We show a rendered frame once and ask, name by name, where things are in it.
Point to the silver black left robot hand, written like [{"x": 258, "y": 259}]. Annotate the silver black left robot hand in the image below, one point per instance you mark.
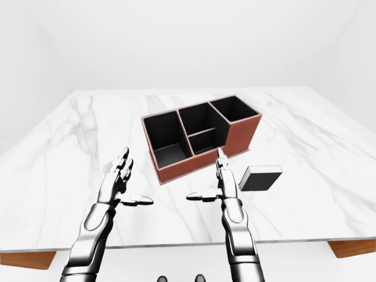
[{"x": 111, "y": 184}]

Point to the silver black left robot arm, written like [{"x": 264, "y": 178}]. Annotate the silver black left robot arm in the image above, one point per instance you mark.
[{"x": 85, "y": 245}]

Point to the red-brown desk caddy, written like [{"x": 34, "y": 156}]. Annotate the red-brown desk caddy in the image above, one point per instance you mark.
[{"x": 202, "y": 135}]

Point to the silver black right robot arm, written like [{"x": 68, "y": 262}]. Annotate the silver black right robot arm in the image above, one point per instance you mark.
[{"x": 242, "y": 243}]

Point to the small dark rounded shape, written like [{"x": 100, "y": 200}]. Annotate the small dark rounded shape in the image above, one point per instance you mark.
[
  {"x": 200, "y": 278},
  {"x": 161, "y": 278}
]

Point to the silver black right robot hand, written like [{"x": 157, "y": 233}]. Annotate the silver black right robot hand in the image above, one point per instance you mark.
[{"x": 226, "y": 183}]

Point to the brown wooden table leg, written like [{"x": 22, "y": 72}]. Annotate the brown wooden table leg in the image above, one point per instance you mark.
[
  {"x": 354, "y": 247},
  {"x": 25, "y": 259}
]

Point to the black book with white pages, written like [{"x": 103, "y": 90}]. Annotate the black book with white pages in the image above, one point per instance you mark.
[{"x": 260, "y": 179}]

